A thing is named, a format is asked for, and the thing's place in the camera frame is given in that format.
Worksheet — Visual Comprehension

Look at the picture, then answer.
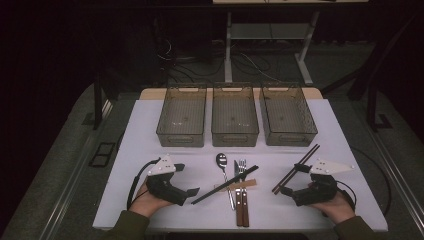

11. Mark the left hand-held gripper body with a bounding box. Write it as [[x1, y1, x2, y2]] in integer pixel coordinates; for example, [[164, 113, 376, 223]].
[[145, 153, 188, 207]]

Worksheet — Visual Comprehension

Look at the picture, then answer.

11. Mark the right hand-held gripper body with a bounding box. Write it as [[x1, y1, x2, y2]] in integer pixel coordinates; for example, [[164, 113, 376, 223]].
[[292, 158, 355, 207]]

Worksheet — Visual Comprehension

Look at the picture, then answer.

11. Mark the black chopstick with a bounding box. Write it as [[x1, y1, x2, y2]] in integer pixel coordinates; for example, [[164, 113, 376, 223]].
[[190, 165, 258, 206], [193, 164, 260, 204]]

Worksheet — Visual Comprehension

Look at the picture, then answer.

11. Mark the translucent orange plastic spoon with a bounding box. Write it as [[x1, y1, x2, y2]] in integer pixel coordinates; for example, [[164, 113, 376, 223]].
[[214, 178, 258, 194]]

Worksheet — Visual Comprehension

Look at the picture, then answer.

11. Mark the smoky clear plastic bin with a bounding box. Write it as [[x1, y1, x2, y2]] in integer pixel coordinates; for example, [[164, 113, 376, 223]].
[[259, 82, 319, 148], [211, 82, 260, 148], [155, 83, 208, 148]]

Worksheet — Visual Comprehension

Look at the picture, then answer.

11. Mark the person's left hand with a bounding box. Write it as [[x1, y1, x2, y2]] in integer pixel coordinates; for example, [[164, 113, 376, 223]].
[[128, 181, 174, 219]]

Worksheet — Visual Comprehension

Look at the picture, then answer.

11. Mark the person's right hand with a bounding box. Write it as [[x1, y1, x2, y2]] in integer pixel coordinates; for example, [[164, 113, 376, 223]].
[[309, 191, 356, 224]]

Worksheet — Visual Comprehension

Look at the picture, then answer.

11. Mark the metal spoon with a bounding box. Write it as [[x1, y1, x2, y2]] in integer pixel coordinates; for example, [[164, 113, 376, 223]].
[[215, 152, 236, 212]]

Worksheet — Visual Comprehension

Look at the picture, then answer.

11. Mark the white table cover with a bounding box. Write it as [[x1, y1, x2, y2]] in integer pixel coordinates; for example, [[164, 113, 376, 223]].
[[92, 98, 389, 233]]

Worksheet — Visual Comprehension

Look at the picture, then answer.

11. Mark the black metal stand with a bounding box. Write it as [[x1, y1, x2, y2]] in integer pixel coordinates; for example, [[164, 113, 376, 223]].
[[321, 13, 424, 133], [93, 71, 119, 131]]

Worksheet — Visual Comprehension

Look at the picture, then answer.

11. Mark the left hand-held gripper cable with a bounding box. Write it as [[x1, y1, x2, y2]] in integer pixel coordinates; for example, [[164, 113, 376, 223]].
[[126, 157, 163, 211]]

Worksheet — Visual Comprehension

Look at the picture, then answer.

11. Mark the hand-held gripper cable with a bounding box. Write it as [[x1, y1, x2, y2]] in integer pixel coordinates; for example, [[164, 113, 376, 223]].
[[126, 157, 163, 211], [335, 179, 358, 214]]

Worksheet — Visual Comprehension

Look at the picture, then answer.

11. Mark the right hand-held gripper cable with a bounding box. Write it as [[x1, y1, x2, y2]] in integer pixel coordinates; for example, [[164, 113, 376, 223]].
[[335, 179, 358, 214]]

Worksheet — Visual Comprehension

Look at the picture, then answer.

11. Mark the wooden-handled fork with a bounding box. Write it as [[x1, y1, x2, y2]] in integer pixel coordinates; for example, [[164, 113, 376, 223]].
[[238, 159, 250, 228]]

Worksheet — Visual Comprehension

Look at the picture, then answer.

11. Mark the wooden-handled table knife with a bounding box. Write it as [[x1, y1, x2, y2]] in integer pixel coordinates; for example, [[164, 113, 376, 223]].
[[233, 159, 243, 228]]

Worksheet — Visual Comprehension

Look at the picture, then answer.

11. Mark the thin black cable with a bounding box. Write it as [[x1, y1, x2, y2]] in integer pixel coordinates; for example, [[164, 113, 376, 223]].
[[349, 145, 393, 217]]

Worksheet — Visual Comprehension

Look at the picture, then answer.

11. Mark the aluminium floor rail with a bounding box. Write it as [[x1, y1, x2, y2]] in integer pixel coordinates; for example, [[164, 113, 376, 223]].
[[43, 99, 114, 240], [366, 126, 424, 231]]

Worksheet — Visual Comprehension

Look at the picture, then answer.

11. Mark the tangle of black cables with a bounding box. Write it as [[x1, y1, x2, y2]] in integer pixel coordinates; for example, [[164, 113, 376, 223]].
[[156, 36, 284, 84]]

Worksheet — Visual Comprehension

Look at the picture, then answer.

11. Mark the white metal desk frame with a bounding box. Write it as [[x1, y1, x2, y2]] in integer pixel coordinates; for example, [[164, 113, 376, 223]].
[[212, 0, 369, 87]]

